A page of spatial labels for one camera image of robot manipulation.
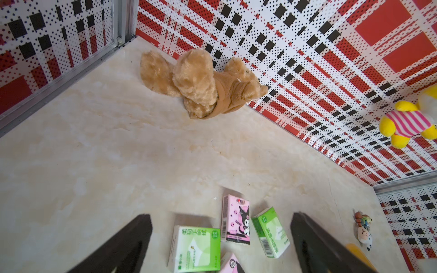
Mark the green tissue pack far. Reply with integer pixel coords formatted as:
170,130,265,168
252,207,290,259

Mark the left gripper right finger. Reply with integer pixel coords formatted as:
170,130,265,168
290,212,375,273

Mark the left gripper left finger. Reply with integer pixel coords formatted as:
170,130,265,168
70,214,152,273

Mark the pink tissue pack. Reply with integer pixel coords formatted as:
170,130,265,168
218,252,245,273
221,195,250,245

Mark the pink tissue pack far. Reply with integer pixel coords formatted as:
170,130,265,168
221,195,250,245

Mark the green tissue pack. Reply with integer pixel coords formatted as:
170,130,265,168
252,207,290,259
167,225,221,273

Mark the yellow plastic storage box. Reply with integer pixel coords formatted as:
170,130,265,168
346,243,376,272

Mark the brown teddy bear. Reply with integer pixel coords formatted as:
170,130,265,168
140,49,268,119

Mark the yellow frog plush toy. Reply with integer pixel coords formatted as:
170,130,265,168
379,85,437,149

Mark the pink tissue pack middle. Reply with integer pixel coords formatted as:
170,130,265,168
218,252,245,273

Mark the green tissue pack left upper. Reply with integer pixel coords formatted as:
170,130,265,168
167,225,221,273

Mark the small keychain toy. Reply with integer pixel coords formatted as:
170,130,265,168
354,211,373,251

